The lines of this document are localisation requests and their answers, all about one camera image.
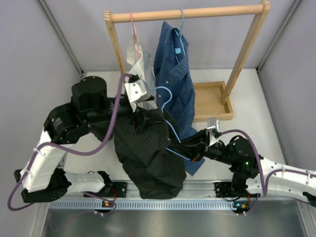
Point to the wooden clothes rack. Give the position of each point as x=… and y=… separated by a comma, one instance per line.
x=212, y=98

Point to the slotted grey cable duct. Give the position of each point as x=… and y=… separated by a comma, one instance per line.
x=90, y=204

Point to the white shirt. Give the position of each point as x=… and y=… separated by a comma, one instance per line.
x=141, y=67

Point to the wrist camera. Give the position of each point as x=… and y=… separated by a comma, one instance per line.
x=213, y=127
x=138, y=93

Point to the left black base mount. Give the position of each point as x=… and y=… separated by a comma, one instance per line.
x=118, y=190

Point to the black striped shirt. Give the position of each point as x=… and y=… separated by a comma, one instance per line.
x=144, y=155

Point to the light blue hanger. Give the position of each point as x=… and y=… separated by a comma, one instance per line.
x=170, y=123

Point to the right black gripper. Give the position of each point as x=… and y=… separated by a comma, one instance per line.
x=195, y=147

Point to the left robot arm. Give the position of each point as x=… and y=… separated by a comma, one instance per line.
x=90, y=110

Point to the blue checked shirt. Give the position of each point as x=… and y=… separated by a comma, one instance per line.
x=175, y=89

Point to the aluminium mounting rail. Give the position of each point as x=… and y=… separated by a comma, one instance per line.
x=155, y=189

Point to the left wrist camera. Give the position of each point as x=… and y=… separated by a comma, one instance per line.
x=138, y=93

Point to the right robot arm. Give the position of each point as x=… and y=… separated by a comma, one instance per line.
x=253, y=174

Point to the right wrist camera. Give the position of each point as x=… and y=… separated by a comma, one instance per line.
x=213, y=127

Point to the blue hanger with shirt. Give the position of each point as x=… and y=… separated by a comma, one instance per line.
x=181, y=29

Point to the pink wire hanger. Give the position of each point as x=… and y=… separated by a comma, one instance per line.
x=134, y=35

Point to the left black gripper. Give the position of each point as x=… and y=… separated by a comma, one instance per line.
x=145, y=122

